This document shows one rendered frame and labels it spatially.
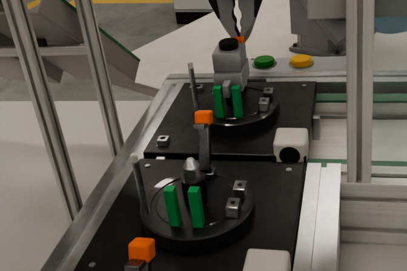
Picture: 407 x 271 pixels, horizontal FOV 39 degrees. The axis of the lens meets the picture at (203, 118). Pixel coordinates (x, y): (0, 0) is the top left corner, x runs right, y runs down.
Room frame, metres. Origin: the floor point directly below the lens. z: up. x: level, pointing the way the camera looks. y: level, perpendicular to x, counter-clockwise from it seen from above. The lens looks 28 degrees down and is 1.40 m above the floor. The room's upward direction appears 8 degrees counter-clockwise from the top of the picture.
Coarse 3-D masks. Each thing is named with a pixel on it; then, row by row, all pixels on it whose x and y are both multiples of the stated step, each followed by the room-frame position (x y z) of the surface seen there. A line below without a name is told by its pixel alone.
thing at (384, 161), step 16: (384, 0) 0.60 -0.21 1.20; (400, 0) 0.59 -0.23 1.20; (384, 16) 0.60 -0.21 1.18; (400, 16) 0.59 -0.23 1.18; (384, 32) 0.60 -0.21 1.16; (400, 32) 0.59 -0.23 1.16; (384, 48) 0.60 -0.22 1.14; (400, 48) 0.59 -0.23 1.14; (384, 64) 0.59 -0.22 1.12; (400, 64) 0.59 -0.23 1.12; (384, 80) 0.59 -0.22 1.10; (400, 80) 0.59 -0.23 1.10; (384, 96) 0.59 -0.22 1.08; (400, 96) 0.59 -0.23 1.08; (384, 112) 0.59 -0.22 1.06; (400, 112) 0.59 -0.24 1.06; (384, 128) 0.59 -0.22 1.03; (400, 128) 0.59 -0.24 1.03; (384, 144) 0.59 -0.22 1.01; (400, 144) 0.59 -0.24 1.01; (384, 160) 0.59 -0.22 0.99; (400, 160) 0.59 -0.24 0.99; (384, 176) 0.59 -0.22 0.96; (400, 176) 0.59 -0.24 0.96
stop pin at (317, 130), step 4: (316, 116) 0.77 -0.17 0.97; (312, 120) 0.76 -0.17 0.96; (316, 120) 0.76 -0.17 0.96; (312, 124) 0.76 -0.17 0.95; (316, 124) 0.76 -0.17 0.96; (316, 128) 0.76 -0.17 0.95; (316, 132) 0.76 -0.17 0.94; (320, 132) 0.77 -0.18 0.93; (316, 136) 0.76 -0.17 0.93; (320, 136) 0.77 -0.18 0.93
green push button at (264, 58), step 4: (260, 56) 1.02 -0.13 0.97; (264, 56) 1.02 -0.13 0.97; (268, 56) 1.01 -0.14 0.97; (272, 56) 1.01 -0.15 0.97; (256, 60) 1.00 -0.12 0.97; (260, 60) 1.00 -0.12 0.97; (264, 60) 1.00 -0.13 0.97; (268, 60) 0.99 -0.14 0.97; (272, 60) 0.99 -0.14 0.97; (256, 64) 0.99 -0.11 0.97; (260, 64) 0.99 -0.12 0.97; (264, 64) 0.99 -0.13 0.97; (268, 64) 0.99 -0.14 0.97; (272, 64) 0.99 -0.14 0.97
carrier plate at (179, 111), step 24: (192, 96) 0.89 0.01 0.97; (288, 96) 0.84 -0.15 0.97; (312, 96) 0.83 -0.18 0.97; (168, 120) 0.81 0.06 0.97; (192, 120) 0.80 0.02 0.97; (288, 120) 0.76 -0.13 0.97; (168, 144) 0.74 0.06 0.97; (192, 144) 0.73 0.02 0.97; (216, 144) 0.72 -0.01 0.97; (240, 144) 0.71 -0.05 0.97; (264, 144) 0.70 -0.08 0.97
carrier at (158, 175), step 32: (160, 160) 0.70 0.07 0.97; (192, 160) 0.56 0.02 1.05; (128, 192) 0.63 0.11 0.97; (160, 192) 0.59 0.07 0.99; (192, 192) 0.51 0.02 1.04; (224, 192) 0.57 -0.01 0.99; (256, 192) 0.59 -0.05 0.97; (288, 192) 0.58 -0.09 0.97; (128, 224) 0.56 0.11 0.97; (160, 224) 0.53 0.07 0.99; (192, 224) 0.52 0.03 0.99; (224, 224) 0.51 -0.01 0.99; (256, 224) 0.53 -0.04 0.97; (288, 224) 0.52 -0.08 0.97; (96, 256) 0.51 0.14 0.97; (128, 256) 0.50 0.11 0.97; (160, 256) 0.49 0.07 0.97; (192, 256) 0.49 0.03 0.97; (224, 256) 0.48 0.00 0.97; (256, 256) 0.45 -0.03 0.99; (288, 256) 0.45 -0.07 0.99
